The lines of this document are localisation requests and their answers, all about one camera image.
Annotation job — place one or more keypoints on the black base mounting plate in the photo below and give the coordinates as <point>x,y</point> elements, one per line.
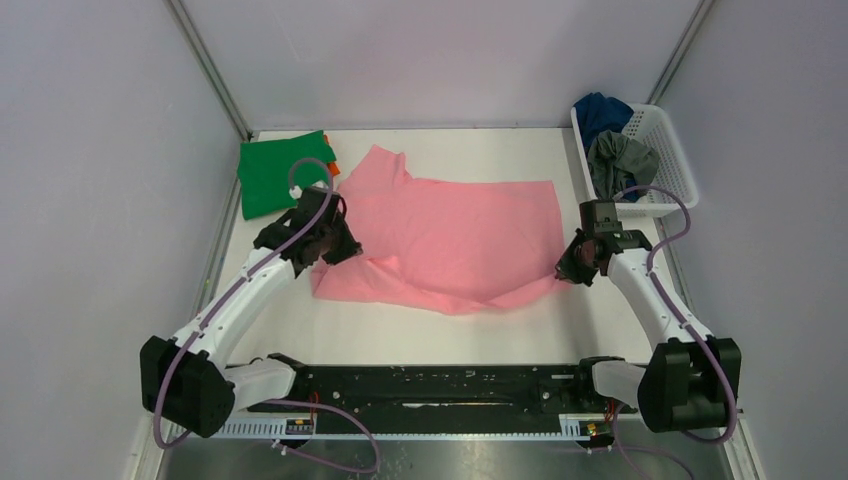
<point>418,401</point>

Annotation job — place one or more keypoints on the dark blue t shirt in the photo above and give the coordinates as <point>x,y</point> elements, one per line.
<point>596,113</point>

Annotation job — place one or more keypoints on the orange folded t shirt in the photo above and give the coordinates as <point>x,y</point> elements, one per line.
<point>332,166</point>

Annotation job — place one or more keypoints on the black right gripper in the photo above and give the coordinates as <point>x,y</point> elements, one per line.
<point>577,263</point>

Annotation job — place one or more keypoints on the pink t shirt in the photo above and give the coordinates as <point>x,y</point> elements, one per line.
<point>450,247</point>

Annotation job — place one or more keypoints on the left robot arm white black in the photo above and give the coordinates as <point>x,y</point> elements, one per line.
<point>186,378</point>

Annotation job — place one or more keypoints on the grey t shirt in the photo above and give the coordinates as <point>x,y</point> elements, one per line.
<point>617,162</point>

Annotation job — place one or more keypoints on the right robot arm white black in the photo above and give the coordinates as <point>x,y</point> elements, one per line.
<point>691,380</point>

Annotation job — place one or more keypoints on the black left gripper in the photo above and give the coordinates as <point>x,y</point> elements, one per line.
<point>337,234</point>

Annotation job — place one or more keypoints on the green folded t shirt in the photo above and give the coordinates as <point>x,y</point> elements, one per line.
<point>267,170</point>

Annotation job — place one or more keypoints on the white plastic laundry basket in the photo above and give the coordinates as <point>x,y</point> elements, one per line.
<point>651,126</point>

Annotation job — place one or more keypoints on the aluminium frame rail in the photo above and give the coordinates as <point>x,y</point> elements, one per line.
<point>299,425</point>

